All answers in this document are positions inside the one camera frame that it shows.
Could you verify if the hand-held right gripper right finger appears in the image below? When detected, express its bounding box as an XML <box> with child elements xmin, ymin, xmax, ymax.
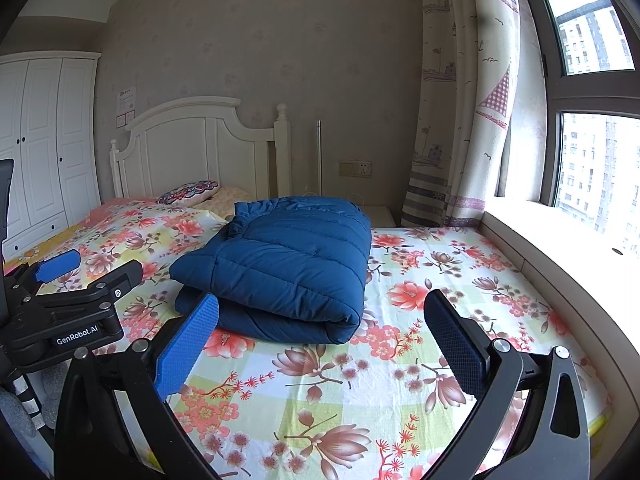
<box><xmin>423</xmin><ymin>289</ymin><xmax>591</xmax><ymax>480</ymax></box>

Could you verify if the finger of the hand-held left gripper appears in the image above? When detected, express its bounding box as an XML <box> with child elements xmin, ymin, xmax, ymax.
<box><xmin>7</xmin><ymin>249</ymin><xmax>82</xmax><ymax>293</ymax></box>
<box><xmin>35</xmin><ymin>259</ymin><xmax>144</xmax><ymax>314</ymax></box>

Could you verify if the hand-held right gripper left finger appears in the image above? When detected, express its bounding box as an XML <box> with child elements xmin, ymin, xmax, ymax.
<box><xmin>52</xmin><ymin>291</ymin><xmax>221</xmax><ymax>480</ymax></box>

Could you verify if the blue quilted jacket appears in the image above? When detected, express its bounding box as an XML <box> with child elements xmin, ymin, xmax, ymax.
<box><xmin>169</xmin><ymin>196</ymin><xmax>373</xmax><ymax>346</ymax></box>

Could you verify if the yellow bed sheet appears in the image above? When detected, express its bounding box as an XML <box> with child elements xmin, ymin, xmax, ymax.
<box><xmin>2</xmin><ymin>222</ymin><xmax>91</xmax><ymax>263</ymax></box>

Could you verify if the pink floral sheet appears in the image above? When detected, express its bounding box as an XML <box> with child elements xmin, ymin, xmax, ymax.
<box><xmin>85</xmin><ymin>197</ymin><xmax>161</xmax><ymax>221</ymax></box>

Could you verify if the white wardrobe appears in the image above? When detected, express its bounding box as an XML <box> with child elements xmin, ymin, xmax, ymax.
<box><xmin>0</xmin><ymin>51</ymin><xmax>102</xmax><ymax>256</ymax></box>

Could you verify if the floral patchwork blanket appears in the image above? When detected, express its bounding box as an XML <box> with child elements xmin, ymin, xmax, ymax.
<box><xmin>2</xmin><ymin>200</ymin><xmax>613</xmax><ymax>480</ymax></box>

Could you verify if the patterned purple pillow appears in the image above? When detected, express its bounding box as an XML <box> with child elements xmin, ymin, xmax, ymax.
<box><xmin>157</xmin><ymin>180</ymin><xmax>222</xmax><ymax>206</ymax></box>

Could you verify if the beige pillow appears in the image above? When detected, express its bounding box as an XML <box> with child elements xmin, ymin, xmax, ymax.
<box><xmin>202</xmin><ymin>186</ymin><xmax>256</xmax><ymax>221</ymax></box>

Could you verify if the white nightstand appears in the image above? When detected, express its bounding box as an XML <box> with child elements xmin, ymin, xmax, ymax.
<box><xmin>360</xmin><ymin>205</ymin><xmax>398</xmax><ymax>228</ymax></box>

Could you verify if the beige window sill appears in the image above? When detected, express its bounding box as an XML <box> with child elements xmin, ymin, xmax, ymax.
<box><xmin>477</xmin><ymin>196</ymin><xmax>640</xmax><ymax>361</ymax></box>

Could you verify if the white wooden headboard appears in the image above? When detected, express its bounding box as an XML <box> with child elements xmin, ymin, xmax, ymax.
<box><xmin>110</xmin><ymin>96</ymin><xmax>292</xmax><ymax>201</ymax></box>

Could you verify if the dark framed window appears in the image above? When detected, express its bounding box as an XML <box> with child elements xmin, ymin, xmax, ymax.
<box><xmin>495</xmin><ymin>0</ymin><xmax>640</xmax><ymax>256</ymax></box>

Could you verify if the printed beige curtain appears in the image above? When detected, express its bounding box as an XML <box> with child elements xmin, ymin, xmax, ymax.
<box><xmin>400</xmin><ymin>0</ymin><xmax>523</xmax><ymax>228</ymax></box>

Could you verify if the white wall notice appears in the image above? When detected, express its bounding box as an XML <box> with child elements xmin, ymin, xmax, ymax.
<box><xmin>116</xmin><ymin>85</ymin><xmax>137</xmax><ymax>129</ymax></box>

